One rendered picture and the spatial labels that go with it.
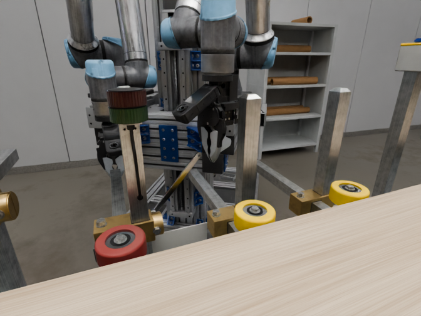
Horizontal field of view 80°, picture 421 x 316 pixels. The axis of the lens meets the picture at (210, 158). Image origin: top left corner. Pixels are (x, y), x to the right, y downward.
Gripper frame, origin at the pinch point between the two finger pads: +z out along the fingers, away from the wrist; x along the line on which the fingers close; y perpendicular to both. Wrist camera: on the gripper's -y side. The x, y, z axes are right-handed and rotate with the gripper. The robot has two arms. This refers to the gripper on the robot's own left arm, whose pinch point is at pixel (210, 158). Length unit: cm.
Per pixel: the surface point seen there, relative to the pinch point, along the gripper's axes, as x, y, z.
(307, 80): 116, 259, 1
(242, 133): -9.4, 0.9, -8.1
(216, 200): -0.8, 1.5, 12.5
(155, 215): -2.5, -18.0, 7.8
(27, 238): 150, -40, 95
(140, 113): -8.4, -21.9, -15.4
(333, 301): -37.8, -12.9, 4.8
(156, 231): -4.8, -19.2, 10.1
